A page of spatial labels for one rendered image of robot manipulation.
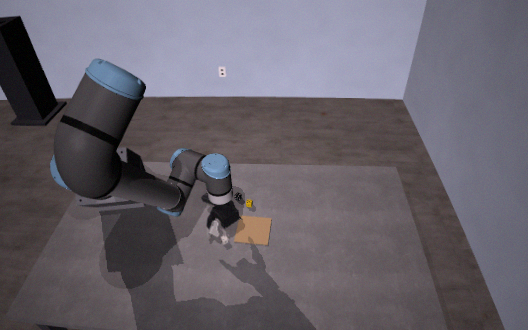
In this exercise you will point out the tan square mat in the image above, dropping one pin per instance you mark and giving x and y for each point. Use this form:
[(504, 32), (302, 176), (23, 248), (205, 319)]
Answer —
[(253, 230)]

